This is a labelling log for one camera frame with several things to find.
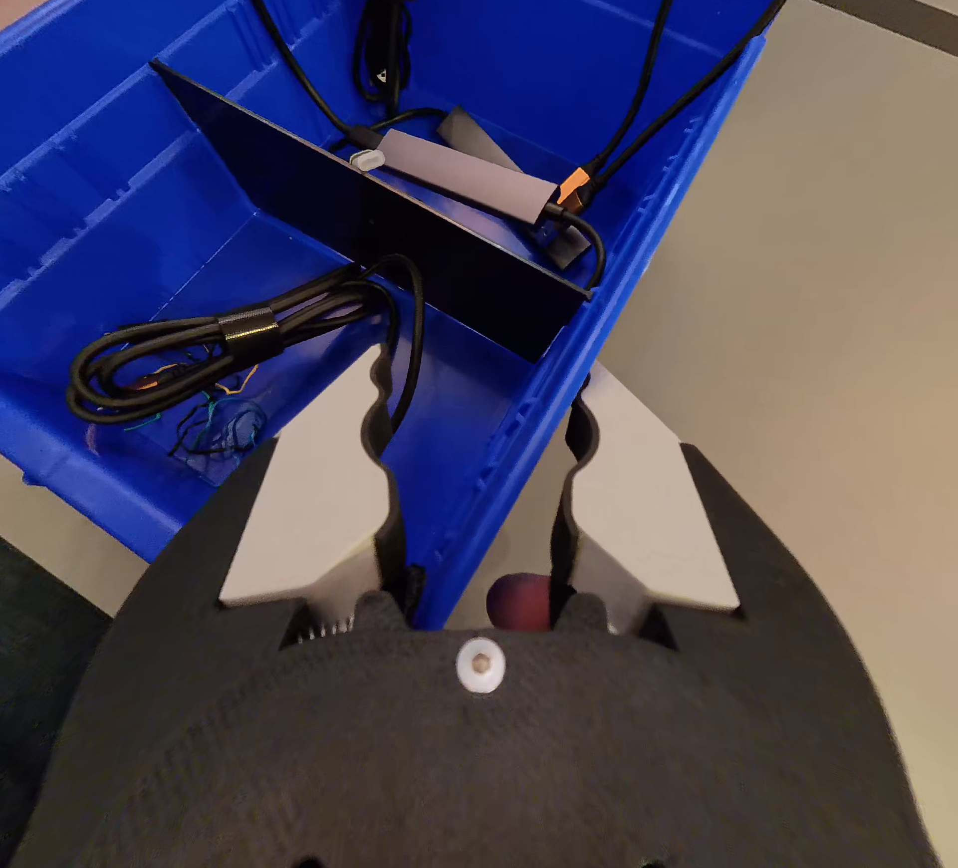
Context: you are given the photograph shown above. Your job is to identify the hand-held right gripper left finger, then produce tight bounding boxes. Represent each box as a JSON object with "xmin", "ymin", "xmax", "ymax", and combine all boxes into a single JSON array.
[{"xmin": 219, "ymin": 344, "xmax": 410, "ymax": 622}]

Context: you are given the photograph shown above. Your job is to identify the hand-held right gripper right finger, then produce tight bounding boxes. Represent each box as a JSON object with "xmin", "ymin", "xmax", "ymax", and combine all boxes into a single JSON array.
[{"xmin": 551, "ymin": 363, "xmax": 742, "ymax": 633}]

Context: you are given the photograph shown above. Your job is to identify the black cable with strap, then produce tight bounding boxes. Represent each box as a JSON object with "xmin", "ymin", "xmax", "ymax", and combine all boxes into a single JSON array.
[{"xmin": 66, "ymin": 254, "xmax": 426, "ymax": 439}]

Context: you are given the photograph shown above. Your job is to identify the blue plastic bin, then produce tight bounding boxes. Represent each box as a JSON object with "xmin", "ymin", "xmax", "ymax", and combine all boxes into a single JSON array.
[{"xmin": 0, "ymin": 0, "xmax": 787, "ymax": 633}]

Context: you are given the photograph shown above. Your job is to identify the grey usb hub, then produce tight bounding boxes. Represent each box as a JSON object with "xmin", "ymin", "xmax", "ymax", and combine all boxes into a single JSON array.
[{"xmin": 372, "ymin": 129, "xmax": 579, "ymax": 225}]

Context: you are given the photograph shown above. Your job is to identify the black divider of blue bin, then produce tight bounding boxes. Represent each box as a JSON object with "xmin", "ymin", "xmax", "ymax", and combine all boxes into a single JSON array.
[{"xmin": 150, "ymin": 60, "xmax": 594, "ymax": 365}]

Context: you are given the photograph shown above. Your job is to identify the thin coloured wires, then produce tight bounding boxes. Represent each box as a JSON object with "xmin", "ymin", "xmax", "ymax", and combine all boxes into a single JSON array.
[{"xmin": 123, "ymin": 359, "xmax": 270, "ymax": 471}]

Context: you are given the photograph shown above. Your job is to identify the black cable with orange plug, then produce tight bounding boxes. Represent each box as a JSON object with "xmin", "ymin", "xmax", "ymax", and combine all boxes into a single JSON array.
[{"xmin": 557, "ymin": 0, "xmax": 721, "ymax": 212}]

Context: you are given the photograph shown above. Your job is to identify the thin black cable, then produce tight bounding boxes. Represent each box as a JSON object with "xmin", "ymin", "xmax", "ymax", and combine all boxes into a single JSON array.
[{"xmin": 599, "ymin": 0, "xmax": 838, "ymax": 182}]

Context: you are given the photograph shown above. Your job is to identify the black usb-c cable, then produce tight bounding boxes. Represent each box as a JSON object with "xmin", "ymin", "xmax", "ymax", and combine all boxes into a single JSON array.
[{"xmin": 223, "ymin": 0, "xmax": 390, "ymax": 147}]

